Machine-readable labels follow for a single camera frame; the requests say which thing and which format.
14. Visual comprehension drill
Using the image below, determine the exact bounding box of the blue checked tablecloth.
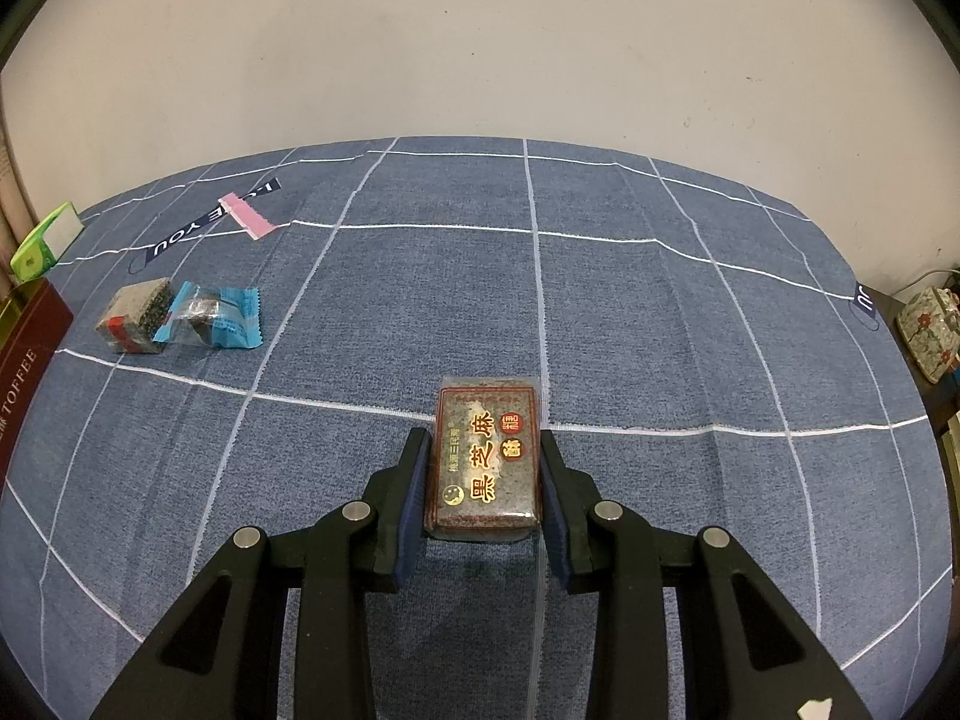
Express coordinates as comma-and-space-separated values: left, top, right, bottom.
0, 136, 935, 720

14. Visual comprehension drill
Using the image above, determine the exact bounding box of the brown sesame snack block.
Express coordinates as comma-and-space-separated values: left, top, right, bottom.
424, 373, 545, 539

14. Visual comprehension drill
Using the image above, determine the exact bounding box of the green cardboard box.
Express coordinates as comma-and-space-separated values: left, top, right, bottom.
10, 202, 82, 284

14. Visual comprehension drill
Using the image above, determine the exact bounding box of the white cable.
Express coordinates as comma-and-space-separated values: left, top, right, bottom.
885, 265, 960, 295

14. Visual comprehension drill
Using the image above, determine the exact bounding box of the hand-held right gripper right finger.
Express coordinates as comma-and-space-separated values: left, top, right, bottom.
538, 429, 875, 720

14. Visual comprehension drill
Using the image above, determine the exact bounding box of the blue wrapped candy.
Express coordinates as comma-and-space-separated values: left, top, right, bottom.
165, 281, 263, 350

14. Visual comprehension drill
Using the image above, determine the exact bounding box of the floral patterned box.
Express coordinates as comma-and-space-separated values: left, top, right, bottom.
896, 286, 960, 383

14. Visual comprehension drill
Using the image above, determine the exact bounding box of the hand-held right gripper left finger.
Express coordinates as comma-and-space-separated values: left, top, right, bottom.
90, 427, 432, 720

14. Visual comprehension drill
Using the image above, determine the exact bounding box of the grey sesame snack block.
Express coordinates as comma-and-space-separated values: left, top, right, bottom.
96, 277, 175, 355

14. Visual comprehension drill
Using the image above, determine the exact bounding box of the maroon and gold tin box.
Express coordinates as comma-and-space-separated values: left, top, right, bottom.
0, 279, 74, 496

